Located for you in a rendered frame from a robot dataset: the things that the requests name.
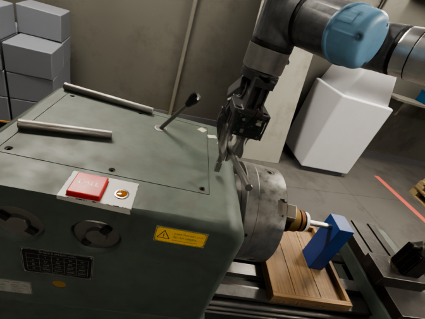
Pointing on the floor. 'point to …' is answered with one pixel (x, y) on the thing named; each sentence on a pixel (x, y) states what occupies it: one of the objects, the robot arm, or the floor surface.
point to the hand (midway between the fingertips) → (226, 154)
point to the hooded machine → (339, 119)
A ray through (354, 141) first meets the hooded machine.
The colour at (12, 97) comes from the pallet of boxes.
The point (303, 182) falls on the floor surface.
